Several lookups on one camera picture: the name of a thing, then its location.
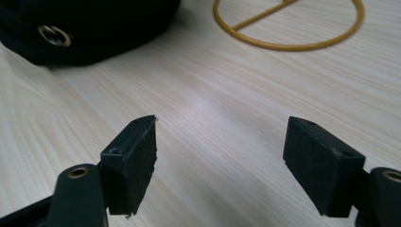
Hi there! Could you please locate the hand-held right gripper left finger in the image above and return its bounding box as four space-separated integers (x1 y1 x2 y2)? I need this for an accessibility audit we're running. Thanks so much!
99 114 158 218

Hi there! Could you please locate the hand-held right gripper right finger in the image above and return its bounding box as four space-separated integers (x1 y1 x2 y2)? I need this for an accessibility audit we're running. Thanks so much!
282 115 367 218

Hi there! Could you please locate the black cap with metal eyelet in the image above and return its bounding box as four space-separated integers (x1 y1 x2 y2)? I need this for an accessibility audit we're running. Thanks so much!
0 0 183 67

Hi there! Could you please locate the gold wire ring stand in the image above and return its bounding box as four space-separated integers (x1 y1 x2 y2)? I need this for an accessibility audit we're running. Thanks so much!
213 0 366 52

